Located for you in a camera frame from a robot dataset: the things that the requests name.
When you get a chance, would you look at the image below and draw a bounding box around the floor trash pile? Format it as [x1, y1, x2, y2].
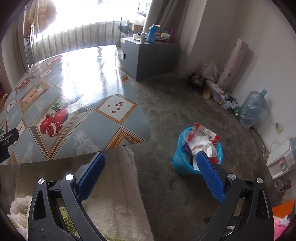
[187, 60, 239, 118]

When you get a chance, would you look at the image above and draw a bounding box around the blue trash basket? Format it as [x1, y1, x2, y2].
[173, 126, 223, 176]

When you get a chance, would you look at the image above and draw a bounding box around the white water dispenser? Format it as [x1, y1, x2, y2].
[266, 138, 295, 180]

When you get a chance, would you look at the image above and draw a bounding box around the blue bottle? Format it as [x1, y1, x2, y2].
[147, 24, 159, 43]

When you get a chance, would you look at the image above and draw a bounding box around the grey cabinet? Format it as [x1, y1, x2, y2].
[120, 37, 179, 81]

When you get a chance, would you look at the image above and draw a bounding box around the beige curtain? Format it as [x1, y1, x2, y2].
[143, 0, 190, 33]

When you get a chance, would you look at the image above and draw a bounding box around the empty water jug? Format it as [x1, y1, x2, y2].
[239, 88, 267, 128]

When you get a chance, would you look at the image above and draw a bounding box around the hanging quilted jacket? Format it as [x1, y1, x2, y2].
[23, 0, 57, 37]

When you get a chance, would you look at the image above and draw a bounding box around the cardboard box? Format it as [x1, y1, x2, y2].
[130, 24, 144, 33]

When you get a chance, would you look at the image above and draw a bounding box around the pink rolled mat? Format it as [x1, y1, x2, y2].
[217, 38, 248, 90]

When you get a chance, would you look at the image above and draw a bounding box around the balcony railing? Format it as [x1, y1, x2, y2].
[24, 21, 122, 66]

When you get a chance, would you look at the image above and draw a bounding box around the orange stool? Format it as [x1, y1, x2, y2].
[272, 199, 295, 218]

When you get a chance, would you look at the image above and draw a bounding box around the fruit pattern tablecloth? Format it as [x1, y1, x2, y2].
[1, 45, 151, 165]

